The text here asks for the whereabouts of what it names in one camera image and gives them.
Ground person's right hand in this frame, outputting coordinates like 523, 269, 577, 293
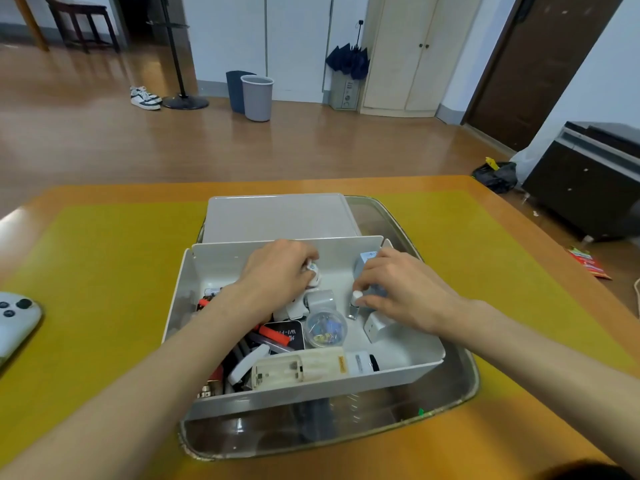
352, 247, 469, 335

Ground person's left hand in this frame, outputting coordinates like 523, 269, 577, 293
235, 239, 321, 315

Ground white camera device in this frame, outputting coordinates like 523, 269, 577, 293
273, 296, 311, 323

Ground white charger cube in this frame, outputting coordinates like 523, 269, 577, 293
363, 310, 397, 345

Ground white mini fan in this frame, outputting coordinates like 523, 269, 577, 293
305, 289, 337, 313

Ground white box lid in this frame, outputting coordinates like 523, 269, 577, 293
199, 193, 362, 245

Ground red marker pen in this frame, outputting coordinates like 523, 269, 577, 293
257, 323, 292, 345

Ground white storage box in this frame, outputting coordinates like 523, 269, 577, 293
161, 235, 447, 421

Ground light blue small box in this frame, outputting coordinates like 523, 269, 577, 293
353, 250, 379, 275

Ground black WiFi device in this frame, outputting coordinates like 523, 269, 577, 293
259, 320, 306, 351

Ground clear round clip container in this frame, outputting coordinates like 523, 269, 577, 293
305, 308, 349, 348

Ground bundle of black pens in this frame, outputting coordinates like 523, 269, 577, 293
219, 330, 296, 393

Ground white tube black cap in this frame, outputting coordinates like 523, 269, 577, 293
345, 350, 381, 377

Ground red cylindrical can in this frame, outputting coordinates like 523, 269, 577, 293
197, 364, 226, 399

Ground person's left forearm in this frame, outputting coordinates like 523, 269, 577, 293
0, 287, 273, 480

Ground person's right forearm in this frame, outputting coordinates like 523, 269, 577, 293
442, 299, 640, 475

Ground person's black trousers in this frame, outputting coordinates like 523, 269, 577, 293
535, 459, 621, 480

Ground stainless steel tray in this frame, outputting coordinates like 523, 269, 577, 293
178, 194, 481, 461

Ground black garbage bag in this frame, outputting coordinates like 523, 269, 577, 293
471, 156, 519, 195

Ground yellow table mat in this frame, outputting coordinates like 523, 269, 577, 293
0, 189, 626, 475

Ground gray trash bin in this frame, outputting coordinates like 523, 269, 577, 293
240, 74, 275, 123

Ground dark blue trash bin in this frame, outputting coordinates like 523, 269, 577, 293
225, 70, 257, 115

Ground black low cabinet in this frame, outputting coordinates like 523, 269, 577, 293
521, 120, 640, 243

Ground gray metal safe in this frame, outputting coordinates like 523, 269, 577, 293
328, 72, 362, 111

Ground black coat stand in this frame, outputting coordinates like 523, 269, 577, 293
147, 0, 210, 111

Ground navy folded umbrella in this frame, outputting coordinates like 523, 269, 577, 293
325, 19, 371, 81

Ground white built-in wardrobe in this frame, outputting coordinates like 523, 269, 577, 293
181, 0, 371, 105

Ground cream two-door cabinet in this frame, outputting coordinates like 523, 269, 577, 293
359, 0, 486, 119

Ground dark brown door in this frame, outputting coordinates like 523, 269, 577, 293
462, 0, 626, 153

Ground white handheld controller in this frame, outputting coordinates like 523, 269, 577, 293
0, 291, 45, 365

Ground dark wooden stool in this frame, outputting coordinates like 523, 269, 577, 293
45, 0, 121, 55

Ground wooden side table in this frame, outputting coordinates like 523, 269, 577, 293
11, 0, 51, 52

